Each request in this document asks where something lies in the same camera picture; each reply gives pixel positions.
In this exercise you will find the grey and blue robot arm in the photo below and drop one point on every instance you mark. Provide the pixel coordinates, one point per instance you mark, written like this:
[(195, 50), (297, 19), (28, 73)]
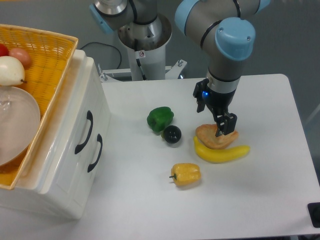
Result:
[(219, 27)]

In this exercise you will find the black round ball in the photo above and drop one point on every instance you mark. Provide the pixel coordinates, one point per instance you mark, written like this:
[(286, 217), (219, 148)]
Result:
[(172, 134)]

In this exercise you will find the white pear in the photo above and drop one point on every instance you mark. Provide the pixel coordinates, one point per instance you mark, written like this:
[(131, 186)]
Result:
[(12, 72)]

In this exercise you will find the green bell pepper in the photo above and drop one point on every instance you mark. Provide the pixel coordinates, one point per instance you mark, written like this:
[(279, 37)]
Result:
[(159, 118)]

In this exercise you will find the yellow woven basket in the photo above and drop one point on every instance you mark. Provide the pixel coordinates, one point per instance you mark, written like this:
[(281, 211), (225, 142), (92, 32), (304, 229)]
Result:
[(51, 54)]

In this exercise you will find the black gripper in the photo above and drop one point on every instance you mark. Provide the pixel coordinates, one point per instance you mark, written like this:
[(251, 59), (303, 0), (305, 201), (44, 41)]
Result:
[(218, 105)]

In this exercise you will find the yellow bell pepper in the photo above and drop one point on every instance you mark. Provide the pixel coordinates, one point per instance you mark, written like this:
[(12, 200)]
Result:
[(184, 174)]

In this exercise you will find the yellow banana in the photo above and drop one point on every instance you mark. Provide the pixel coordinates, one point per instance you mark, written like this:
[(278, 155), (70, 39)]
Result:
[(219, 155)]

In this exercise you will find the white drawer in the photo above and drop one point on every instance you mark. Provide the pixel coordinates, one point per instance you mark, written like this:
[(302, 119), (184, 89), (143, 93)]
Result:
[(79, 108), (69, 183)]

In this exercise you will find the red tomato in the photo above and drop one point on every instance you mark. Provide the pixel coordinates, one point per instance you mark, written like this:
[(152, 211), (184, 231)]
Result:
[(4, 51)]

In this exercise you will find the black corner device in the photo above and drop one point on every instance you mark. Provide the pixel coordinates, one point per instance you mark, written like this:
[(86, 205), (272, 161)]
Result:
[(314, 213)]

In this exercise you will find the white drawer cabinet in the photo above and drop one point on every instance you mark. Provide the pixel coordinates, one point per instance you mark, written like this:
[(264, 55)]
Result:
[(58, 179)]

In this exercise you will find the brown bread slice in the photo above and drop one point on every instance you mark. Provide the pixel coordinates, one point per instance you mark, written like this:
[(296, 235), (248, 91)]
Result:
[(206, 133)]

